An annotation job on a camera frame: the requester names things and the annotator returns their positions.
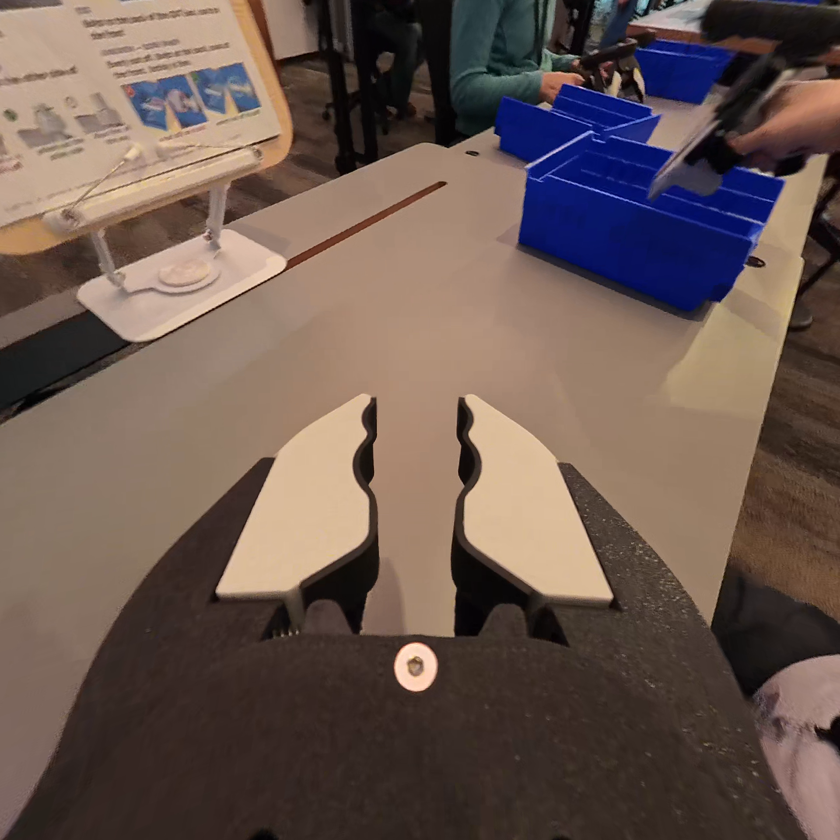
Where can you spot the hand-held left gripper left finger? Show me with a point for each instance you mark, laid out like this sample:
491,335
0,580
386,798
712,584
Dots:
295,525

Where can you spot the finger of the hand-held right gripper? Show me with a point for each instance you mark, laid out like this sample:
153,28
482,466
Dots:
715,125

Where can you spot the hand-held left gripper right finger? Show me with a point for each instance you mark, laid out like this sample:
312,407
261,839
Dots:
532,525

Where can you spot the blue plastic bin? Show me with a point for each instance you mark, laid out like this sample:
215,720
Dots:
551,125
630,236
683,72

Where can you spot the person's right hand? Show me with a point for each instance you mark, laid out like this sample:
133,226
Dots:
801,125

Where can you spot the black phone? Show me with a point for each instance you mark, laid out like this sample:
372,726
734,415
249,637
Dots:
53,361

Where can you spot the black office chair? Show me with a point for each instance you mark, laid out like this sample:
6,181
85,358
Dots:
381,66

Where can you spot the instruction poster board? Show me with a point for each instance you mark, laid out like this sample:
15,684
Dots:
118,79

